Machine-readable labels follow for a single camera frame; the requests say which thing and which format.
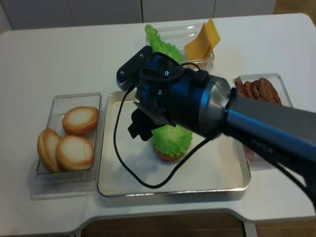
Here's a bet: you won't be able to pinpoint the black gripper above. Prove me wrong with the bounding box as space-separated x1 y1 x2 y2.
128 53 207 141

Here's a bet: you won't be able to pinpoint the green lettuce leaf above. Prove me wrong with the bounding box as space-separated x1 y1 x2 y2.
152 125 193 147

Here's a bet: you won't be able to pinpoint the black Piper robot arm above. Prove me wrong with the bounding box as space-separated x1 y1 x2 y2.
118 53 316 202

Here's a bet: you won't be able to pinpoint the green lettuce leaves in container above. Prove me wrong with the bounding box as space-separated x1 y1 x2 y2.
145 24 185 64

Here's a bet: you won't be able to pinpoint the yellow cheese slices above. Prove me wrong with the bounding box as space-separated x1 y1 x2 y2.
184 18 221 68

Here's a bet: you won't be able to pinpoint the clear lettuce and cheese container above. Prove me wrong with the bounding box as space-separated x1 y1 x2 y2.
146 24 214 72

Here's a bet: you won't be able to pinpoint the bun half on tray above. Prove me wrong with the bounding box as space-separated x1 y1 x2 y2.
153 144 189 162

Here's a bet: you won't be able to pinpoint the white parchment paper sheet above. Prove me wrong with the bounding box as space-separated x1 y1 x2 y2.
103 95 244 189

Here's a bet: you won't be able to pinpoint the silver metal baking tray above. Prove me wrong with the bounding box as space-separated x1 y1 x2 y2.
97 85 252 197

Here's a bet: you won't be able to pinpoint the upper bun half in container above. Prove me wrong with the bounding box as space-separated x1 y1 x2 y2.
62 107 99 135

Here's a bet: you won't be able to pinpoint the bun half in container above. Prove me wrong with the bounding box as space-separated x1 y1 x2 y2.
56 135 94 171
62 107 99 135

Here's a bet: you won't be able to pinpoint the front bun half in container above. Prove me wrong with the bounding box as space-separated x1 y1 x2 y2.
56 135 94 171

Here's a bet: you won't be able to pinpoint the clear bun container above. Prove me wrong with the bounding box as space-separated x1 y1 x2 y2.
36 93 103 184

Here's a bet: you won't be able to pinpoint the leftmost bun half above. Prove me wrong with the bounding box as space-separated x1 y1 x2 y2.
37 128 62 172

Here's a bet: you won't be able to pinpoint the brown meat patties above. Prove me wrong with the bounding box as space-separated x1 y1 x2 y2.
234 77 281 105

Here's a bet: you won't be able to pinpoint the clear patty and tomato container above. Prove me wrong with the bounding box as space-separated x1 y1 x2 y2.
239 74 292 169

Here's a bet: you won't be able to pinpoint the black cable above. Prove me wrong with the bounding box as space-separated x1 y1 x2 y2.
113 61 213 189

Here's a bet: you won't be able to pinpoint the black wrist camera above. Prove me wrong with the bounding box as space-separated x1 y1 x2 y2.
116 45 153 92

